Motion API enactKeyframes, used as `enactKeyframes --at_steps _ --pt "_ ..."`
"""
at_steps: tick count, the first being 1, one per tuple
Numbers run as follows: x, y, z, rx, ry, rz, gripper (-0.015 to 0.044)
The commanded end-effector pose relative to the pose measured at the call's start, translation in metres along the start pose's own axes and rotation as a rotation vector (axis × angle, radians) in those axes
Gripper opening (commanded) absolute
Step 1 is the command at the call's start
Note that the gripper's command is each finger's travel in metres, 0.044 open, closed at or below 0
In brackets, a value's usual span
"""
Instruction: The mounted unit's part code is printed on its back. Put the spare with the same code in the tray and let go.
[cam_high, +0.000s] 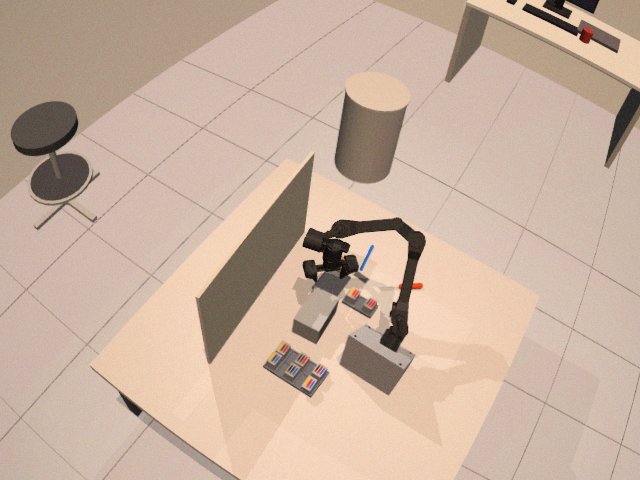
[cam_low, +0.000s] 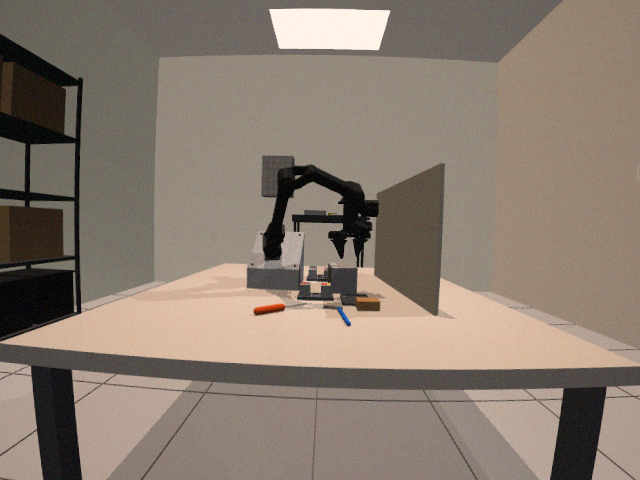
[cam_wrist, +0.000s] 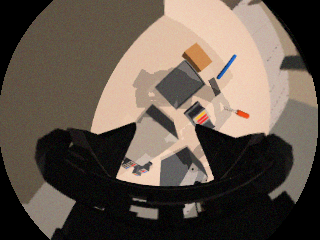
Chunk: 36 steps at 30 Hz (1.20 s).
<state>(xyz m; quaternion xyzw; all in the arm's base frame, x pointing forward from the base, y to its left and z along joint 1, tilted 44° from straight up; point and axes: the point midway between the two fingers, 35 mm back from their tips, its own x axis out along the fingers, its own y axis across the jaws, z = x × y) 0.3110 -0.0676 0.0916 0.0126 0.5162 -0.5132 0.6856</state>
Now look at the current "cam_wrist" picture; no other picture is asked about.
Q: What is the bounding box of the olive-grey flat panel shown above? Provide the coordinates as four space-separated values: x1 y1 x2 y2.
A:
0 0 165 205

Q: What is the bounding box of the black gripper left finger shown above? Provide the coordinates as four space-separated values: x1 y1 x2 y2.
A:
67 123 137 179

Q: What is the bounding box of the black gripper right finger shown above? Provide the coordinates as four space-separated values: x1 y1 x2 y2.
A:
195 124 267 180

